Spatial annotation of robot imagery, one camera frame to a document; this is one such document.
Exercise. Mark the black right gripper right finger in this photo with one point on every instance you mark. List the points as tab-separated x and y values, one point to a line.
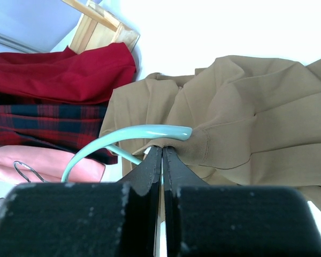
175	174

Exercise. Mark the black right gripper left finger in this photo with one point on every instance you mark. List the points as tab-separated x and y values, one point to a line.
142	220

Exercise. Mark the sage green plastic hanger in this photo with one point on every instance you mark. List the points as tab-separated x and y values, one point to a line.
109	142

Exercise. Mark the tan brown skirt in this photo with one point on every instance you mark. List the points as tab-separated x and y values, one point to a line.
255	121

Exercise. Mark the pink skirt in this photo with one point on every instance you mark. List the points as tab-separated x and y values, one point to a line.
49	163

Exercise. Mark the red black plaid skirt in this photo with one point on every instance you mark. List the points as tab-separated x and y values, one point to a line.
64	127

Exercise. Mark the wooden clothes rack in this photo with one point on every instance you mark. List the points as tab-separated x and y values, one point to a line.
98	28

